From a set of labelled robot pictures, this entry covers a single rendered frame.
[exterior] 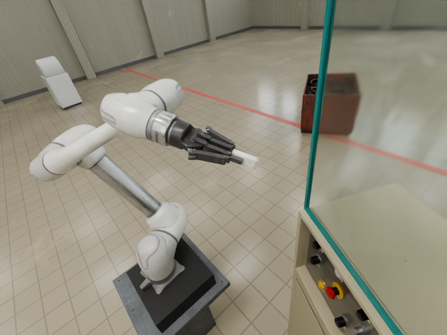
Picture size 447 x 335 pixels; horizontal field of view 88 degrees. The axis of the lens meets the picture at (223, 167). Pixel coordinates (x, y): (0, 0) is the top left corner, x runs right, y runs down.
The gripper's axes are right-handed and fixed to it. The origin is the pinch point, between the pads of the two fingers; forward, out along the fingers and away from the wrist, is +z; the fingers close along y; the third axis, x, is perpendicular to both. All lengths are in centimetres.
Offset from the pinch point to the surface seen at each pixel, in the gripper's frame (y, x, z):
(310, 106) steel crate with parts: -267, -118, 50
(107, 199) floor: -79, -230, -152
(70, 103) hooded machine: -336, -360, -483
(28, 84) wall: -419, -437, -742
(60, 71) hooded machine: -356, -290, -506
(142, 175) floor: -130, -227, -134
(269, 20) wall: -1258, -288, -165
